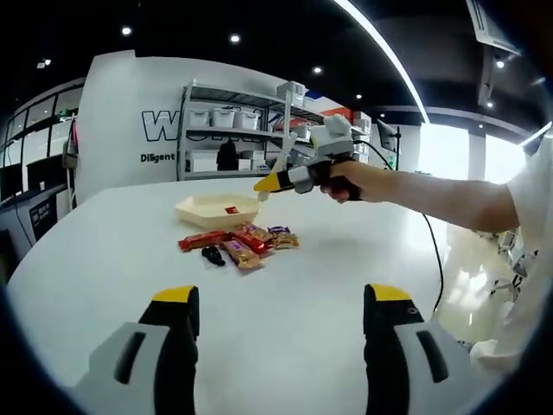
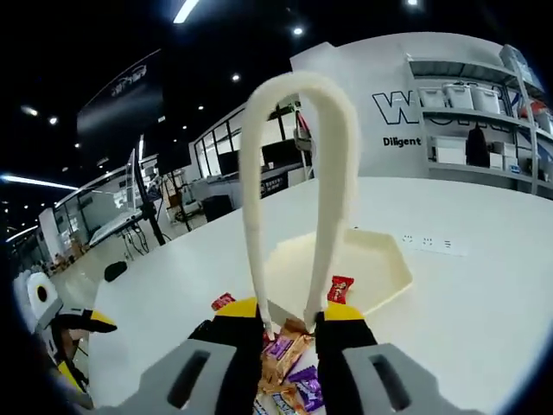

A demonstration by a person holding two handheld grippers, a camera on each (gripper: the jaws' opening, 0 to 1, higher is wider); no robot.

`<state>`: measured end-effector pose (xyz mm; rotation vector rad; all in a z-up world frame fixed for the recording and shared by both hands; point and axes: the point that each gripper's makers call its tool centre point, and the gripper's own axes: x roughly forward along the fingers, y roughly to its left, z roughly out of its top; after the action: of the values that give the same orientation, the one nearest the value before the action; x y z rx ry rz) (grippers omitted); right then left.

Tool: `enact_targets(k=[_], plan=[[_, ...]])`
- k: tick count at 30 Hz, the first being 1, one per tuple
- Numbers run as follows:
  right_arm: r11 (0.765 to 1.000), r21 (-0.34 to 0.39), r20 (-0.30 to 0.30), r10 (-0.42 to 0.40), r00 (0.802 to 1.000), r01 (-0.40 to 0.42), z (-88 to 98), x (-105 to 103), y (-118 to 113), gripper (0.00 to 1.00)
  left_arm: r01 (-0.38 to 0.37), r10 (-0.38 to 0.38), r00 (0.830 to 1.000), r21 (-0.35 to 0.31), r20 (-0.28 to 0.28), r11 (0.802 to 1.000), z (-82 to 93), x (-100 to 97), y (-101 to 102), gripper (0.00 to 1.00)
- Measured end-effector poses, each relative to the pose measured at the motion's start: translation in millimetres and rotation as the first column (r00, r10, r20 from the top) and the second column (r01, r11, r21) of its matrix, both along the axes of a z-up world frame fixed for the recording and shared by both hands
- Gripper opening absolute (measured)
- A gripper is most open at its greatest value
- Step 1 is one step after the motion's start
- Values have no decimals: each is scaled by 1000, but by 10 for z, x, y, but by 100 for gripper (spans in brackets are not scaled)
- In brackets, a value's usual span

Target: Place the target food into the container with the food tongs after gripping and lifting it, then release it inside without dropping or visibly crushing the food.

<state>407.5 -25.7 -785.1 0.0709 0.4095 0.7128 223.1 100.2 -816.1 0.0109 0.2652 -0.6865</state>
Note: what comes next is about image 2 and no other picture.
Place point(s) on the black hanging ceiling sign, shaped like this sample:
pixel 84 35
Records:
pixel 129 99

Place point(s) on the cream paper food container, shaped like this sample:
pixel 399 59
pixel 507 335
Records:
pixel 380 268

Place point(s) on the tan purple-label food packet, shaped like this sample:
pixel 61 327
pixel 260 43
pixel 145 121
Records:
pixel 285 350

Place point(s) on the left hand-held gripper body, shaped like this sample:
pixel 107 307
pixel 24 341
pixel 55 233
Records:
pixel 47 309

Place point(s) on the small black object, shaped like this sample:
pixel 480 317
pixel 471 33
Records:
pixel 116 271

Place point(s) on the long ceiling light strip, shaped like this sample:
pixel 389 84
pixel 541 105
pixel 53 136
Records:
pixel 186 10

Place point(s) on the tilted computer monitor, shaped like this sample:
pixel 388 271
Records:
pixel 116 225

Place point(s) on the red wafer food packet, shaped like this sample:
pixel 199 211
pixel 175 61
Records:
pixel 222 301

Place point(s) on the grey metal storage shelf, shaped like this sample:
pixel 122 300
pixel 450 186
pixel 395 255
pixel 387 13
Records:
pixel 475 116

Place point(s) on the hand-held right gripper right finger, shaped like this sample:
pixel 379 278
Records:
pixel 345 337

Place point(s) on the white cardboard box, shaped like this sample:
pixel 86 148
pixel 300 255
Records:
pixel 449 151

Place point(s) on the small red candy food packet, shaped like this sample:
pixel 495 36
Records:
pixel 340 289

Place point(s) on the purple and orange food packet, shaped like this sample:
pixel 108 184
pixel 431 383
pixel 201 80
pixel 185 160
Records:
pixel 309 387

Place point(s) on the white table socket panel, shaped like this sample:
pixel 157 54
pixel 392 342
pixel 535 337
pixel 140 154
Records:
pixel 432 245

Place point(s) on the black backpack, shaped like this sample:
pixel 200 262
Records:
pixel 477 149

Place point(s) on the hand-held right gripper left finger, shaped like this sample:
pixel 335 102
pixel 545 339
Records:
pixel 233 346

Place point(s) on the row of white storage bins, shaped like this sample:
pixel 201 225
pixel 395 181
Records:
pixel 458 95

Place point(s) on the black counter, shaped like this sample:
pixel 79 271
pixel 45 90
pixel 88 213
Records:
pixel 281 183

